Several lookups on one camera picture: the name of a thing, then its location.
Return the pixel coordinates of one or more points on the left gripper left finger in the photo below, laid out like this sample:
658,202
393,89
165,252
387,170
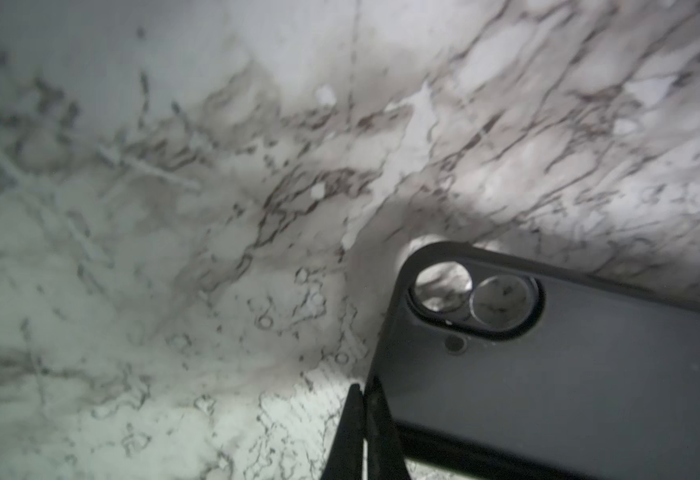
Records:
346,457

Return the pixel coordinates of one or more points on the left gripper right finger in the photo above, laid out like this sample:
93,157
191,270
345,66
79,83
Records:
385,456

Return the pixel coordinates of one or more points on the black phone case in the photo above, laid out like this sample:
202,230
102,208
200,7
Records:
505,367

